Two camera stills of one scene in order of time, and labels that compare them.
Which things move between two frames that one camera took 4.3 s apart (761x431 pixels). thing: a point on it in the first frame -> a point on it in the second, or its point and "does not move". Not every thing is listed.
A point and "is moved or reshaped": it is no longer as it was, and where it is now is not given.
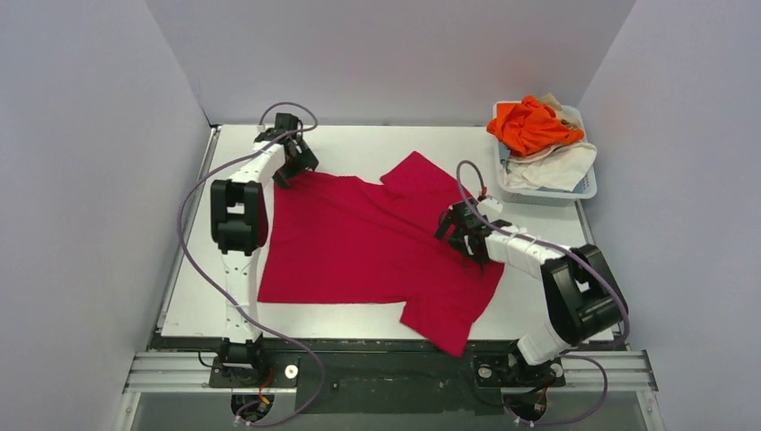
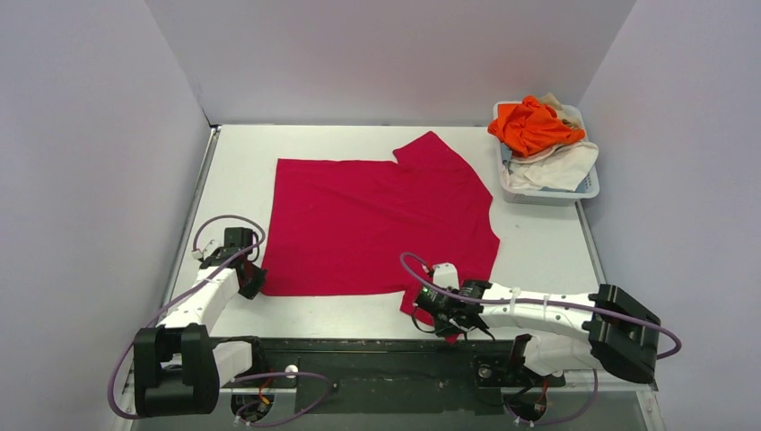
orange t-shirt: [529, 127] does not move
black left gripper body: [296, 161] -> [253, 280]
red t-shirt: [341, 239] is moved or reshaped
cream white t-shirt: [563, 169] does not move
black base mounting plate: [389, 375] does not move
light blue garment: [504, 153] does not move
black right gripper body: [458, 228] -> [436, 311]
